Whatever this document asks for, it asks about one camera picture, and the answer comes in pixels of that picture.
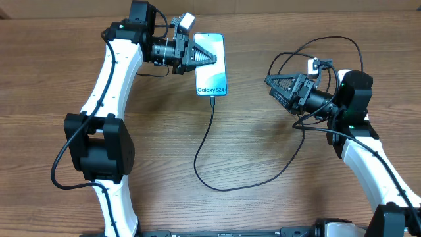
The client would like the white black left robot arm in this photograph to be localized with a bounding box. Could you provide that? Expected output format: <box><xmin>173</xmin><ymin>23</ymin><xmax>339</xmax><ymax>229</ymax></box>
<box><xmin>63</xmin><ymin>1</ymin><xmax>216</xmax><ymax>236</ymax></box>

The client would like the Samsung Galaxy smartphone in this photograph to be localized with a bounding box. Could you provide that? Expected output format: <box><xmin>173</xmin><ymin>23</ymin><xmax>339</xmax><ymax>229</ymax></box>
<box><xmin>193</xmin><ymin>32</ymin><xmax>228</xmax><ymax>96</ymax></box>

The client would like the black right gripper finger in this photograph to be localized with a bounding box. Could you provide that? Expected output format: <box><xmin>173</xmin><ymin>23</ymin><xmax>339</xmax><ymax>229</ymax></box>
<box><xmin>264</xmin><ymin>74</ymin><xmax>305</xmax><ymax>94</ymax></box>
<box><xmin>269</xmin><ymin>88</ymin><xmax>296</xmax><ymax>114</ymax></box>

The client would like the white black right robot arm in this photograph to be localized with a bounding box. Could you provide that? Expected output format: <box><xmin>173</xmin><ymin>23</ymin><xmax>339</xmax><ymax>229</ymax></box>
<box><xmin>265</xmin><ymin>70</ymin><xmax>420</xmax><ymax>236</ymax></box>

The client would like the white power strip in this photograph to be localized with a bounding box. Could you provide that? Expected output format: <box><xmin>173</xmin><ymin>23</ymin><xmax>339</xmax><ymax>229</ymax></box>
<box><xmin>335</xmin><ymin>70</ymin><xmax>373</xmax><ymax>125</ymax></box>

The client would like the black USB charging cable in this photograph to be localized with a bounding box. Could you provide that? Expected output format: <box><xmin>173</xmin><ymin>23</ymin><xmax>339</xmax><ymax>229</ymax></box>
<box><xmin>193</xmin><ymin>36</ymin><xmax>364</xmax><ymax>192</ymax></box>

